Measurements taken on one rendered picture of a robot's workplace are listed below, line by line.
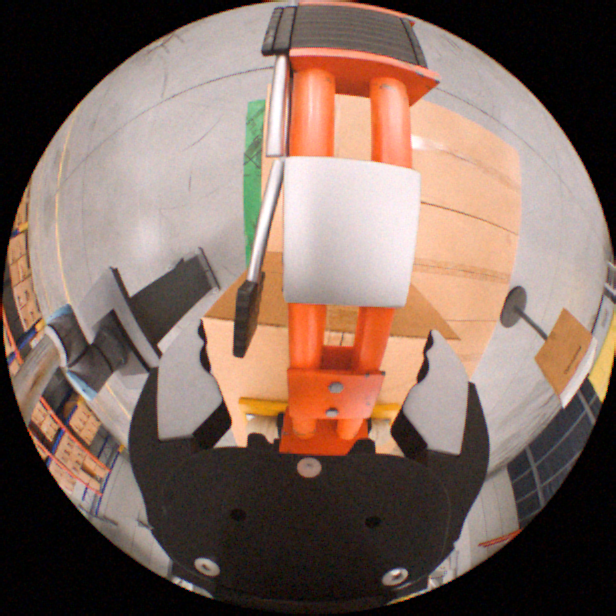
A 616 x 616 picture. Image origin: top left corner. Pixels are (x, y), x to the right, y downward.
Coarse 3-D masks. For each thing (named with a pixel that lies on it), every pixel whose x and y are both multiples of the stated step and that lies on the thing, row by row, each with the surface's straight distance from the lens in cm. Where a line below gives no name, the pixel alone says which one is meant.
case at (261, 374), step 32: (416, 288) 53; (224, 320) 31; (352, 320) 32; (416, 320) 37; (224, 352) 34; (256, 352) 32; (288, 352) 31; (416, 352) 34; (224, 384) 40; (256, 384) 37; (384, 384) 37; (384, 448) 59
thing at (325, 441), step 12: (288, 408) 23; (288, 420) 22; (324, 420) 22; (336, 420) 22; (288, 432) 22; (324, 432) 22; (360, 432) 22; (276, 444) 22; (288, 444) 21; (300, 444) 21; (312, 444) 21; (324, 444) 21; (336, 444) 21; (348, 444) 21
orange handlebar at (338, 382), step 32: (320, 96) 12; (384, 96) 12; (320, 128) 11; (384, 128) 11; (384, 160) 11; (288, 320) 12; (320, 320) 12; (384, 320) 12; (320, 352) 14; (352, 352) 14; (384, 352) 14; (288, 384) 14; (320, 384) 14; (352, 384) 14; (320, 416) 17; (352, 416) 17
